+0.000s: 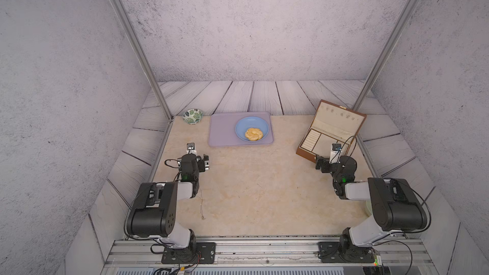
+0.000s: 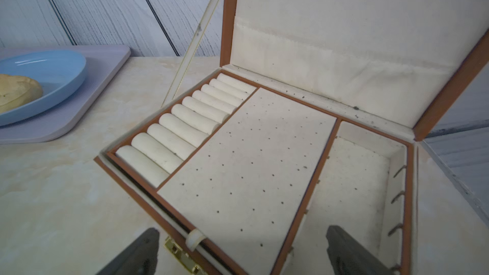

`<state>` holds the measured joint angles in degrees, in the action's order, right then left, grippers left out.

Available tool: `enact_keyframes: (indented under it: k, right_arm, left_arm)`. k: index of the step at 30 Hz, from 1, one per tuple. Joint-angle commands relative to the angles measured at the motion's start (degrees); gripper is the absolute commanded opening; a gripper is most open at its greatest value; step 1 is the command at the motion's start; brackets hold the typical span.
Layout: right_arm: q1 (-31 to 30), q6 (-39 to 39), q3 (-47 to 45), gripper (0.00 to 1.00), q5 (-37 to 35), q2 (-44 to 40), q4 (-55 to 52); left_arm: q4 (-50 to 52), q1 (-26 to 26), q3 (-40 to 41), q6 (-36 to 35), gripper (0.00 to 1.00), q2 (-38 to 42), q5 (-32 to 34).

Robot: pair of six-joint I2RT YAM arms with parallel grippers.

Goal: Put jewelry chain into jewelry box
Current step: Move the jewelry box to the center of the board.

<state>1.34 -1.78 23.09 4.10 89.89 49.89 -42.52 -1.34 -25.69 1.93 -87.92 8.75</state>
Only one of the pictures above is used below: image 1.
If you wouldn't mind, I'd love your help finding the brown wooden jewelry box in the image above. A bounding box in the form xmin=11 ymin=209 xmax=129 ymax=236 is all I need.
xmin=296 ymin=100 xmax=367 ymax=162

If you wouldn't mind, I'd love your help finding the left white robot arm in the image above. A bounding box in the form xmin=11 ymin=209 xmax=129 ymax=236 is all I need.
xmin=124 ymin=153 xmax=210 ymax=253

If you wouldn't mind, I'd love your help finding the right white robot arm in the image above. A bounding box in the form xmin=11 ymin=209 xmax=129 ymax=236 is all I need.
xmin=315 ymin=155 xmax=432 ymax=263

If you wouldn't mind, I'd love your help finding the lilac plastic tray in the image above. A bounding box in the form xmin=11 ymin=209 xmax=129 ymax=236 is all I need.
xmin=208 ymin=112 xmax=274 ymax=148

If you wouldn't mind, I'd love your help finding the green leaf pattern bowl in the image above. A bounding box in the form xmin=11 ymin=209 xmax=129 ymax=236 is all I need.
xmin=182 ymin=108 xmax=203 ymax=125

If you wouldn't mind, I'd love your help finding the pale green bowl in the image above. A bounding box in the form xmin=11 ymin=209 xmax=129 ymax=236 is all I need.
xmin=365 ymin=201 xmax=373 ymax=216

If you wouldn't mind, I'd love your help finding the blue plate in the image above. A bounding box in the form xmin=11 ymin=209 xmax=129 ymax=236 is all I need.
xmin=234 ymin=116 xmax=271 ymax=143

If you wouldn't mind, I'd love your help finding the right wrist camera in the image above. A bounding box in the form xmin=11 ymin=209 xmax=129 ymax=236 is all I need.
xmin=329 ymin=143 xmax=342 ymax=164

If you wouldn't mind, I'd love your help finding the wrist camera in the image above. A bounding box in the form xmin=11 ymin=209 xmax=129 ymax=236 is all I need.
xmin=187 ymin=143 xmax=197 ymax=155
xmin=329 ymin=143 xmax=342 ymax=164

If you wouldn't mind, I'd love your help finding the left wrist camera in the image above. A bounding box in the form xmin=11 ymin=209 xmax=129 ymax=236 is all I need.
xmin=187 ymin=143 xmax=197 ymax=155

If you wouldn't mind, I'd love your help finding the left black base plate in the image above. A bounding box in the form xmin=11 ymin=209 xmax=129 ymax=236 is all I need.
xmin=161 ymin=242 xmax=216 ymax=265

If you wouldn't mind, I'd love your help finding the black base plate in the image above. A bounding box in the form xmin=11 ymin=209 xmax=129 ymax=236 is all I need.
xmin=161 ymin=242 xmax=216 ymax=265
xmin=317 ymin=242 xmax=376 ymax=264

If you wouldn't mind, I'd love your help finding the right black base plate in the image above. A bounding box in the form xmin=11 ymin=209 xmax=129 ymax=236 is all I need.
xmin=317 ymin=242 xmax=376 ymax=264

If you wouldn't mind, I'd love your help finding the aluminium mounting rail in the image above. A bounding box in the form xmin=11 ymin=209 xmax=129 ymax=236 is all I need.
xmin=102 ymin=236 xmax=437 ymax=274

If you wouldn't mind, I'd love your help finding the left aluminium frame post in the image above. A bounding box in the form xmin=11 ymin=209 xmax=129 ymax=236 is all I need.
xmin=110 ymin=0 xmax=174 ymax=121

